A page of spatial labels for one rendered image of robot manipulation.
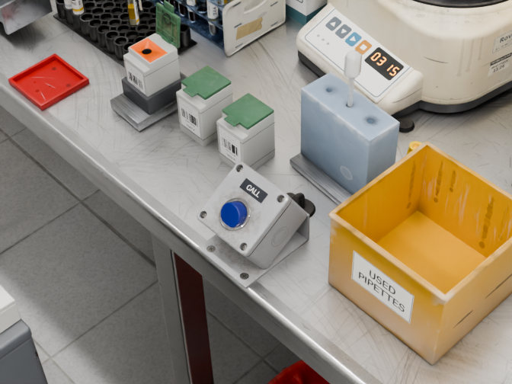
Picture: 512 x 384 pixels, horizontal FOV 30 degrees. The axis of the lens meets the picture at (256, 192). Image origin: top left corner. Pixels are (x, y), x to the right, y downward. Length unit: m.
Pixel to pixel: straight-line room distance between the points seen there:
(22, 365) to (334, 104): 0.39
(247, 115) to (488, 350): 0.33
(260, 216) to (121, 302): 1.16
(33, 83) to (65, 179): 1.14
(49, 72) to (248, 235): 0.40
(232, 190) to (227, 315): 1.09
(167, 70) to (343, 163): 0.23
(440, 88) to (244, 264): 0.30
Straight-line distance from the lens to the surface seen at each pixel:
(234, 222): 0.89
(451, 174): 0.91
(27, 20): 1.22
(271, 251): 0.91
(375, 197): 0.89
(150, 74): 1.05
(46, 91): 1.15
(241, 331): 1.96
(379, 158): 0.94
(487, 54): 1.06
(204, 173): 1.02
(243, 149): 0.98
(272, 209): 0.88
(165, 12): 1.06
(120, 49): 1.16
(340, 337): 0.88
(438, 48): 1.03
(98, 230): 2.16
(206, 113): 1.02
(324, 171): 1.00
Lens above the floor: 1.60
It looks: 47 degrees down
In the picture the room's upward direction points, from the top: 2 degrees counter-clockwise
